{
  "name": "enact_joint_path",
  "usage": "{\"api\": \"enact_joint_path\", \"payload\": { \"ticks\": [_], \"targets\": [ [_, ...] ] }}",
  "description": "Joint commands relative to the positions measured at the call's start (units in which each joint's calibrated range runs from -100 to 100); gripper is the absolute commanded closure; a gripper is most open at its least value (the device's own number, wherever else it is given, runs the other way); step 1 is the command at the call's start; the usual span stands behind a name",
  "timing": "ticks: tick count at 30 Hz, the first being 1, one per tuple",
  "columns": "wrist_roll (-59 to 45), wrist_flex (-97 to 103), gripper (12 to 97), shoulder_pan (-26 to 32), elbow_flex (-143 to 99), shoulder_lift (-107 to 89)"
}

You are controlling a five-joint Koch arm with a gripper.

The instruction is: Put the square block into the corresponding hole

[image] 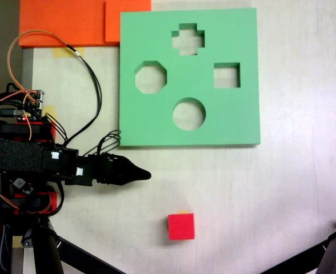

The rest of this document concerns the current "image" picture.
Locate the red square block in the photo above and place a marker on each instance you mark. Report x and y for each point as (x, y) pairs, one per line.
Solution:
(181, 227)

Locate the black table clamp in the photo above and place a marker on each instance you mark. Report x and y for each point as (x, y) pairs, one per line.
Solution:
(11, 129)
(22, 203)

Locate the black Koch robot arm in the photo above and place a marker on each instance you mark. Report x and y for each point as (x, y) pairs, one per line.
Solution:
(13, 155)

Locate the red arm base mount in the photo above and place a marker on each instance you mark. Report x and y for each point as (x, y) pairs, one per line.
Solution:
(52, 132)

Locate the green shape sorter board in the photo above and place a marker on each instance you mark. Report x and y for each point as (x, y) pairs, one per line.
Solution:
(145, 122)

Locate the small grey component board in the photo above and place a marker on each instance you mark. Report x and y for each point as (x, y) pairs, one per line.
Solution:
(19, 183)

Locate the black circuit board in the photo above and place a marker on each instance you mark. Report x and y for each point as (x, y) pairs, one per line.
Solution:
(32, 109)

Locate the large orange foam slab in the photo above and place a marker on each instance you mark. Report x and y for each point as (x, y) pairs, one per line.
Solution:
(59, 23)

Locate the yellow tape with black mark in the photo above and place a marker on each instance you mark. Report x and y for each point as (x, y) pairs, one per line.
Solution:
(183, 212)

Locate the small orange foam slab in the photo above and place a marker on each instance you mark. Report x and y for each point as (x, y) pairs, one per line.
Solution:
(128, 20)

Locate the yellow tape piece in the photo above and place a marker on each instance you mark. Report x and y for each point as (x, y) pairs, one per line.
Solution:
(16, 242)
(50, 109)
(59, 52)

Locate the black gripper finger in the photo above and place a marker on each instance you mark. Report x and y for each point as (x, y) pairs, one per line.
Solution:
(128, 167)
(128, 178)

